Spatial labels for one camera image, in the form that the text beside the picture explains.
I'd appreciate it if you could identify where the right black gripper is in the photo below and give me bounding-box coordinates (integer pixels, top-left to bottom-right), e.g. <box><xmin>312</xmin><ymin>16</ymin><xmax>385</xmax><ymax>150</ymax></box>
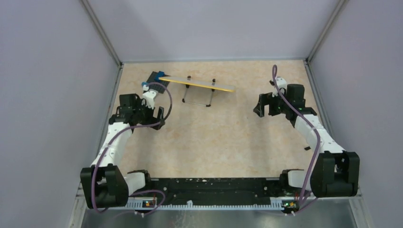
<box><xmin>253</xmin><ymin>89</ymin><xmax>290</xmax><ymax>117</ymax></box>

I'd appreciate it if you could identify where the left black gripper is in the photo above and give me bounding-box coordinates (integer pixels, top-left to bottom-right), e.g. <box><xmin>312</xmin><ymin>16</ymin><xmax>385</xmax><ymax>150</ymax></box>
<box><xmin>133</xmin><ymin>98</ymin><xmax>164</xmax><ymax>130</ymax></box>

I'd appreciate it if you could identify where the yellow framed whiteboard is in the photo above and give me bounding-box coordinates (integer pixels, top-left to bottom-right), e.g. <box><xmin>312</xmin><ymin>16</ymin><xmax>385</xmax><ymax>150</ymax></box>
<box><xmin>159</xmin><ymin>76</ymin><xmax>235</xmax><ymax>92</ymax></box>

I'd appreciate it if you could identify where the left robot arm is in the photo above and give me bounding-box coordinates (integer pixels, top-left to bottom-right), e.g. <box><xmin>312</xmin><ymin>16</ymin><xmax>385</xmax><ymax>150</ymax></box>
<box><xmin>80</xmin><ymin>90</ymin><xmax>165</xmax><ymax>212</ymax></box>

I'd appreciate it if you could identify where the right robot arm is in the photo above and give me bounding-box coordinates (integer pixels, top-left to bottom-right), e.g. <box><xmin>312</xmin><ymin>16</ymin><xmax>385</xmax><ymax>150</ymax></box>
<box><xmin>253</xmin><ymin>84</ymin><xmax>360</xmax><ymax>198</ymax></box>

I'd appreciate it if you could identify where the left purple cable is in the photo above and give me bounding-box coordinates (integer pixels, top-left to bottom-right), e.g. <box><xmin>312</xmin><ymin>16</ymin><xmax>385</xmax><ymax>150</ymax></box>
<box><xmin>90</xmin><ymin>82</ymin><xmax>173</xmax><ymax>214</ymax></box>

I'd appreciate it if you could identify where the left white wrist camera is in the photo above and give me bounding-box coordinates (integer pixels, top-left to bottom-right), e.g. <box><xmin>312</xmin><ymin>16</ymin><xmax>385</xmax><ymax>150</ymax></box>
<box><xmin>142</xmin><ymin>89</ymin><xmax>158</xmax><ymax>109</ymax></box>

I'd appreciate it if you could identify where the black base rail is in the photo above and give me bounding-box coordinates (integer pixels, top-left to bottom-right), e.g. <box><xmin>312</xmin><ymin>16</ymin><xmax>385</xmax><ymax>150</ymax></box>
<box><xmin>131</xmin><ymin>178</ymin><xmax>300</xmax><ymax>207</ymax></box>

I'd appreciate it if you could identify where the white cable duct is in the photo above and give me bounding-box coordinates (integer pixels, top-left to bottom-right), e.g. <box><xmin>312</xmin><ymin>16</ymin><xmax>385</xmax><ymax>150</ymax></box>
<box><xmin>119</xmin><ymin>199</ymin><xmax>284</xmax><ymax>210</ymax></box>

